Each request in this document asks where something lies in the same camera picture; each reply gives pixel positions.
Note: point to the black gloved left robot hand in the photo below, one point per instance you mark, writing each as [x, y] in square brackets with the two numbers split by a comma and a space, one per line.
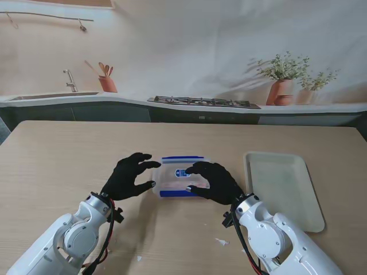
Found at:
[123, 180]

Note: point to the clear container with blue clips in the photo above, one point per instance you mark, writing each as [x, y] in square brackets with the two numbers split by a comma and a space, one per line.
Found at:
[175, 194]

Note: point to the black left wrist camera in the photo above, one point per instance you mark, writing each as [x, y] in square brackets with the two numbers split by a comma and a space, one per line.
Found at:
[119, 216]

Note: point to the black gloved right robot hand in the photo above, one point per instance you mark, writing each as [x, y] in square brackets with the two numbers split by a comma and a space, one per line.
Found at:
[218, 183]

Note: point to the large white paper scrap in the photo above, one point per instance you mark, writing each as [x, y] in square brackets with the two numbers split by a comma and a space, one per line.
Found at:
[222, 242]

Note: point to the printed kitchen backdrop cloth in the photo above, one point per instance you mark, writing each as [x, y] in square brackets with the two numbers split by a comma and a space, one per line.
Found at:
[183, 43]

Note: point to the clear lid with blue label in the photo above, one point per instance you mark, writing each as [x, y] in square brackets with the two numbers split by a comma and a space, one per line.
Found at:
[170, 174]

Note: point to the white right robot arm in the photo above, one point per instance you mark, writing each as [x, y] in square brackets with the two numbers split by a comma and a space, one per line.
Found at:
[286, 243]

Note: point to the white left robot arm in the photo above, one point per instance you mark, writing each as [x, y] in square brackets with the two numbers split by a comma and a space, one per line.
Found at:
[43, 252]

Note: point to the beige rectangular tray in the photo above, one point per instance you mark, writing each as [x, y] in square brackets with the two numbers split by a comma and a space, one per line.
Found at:
[275, 183]

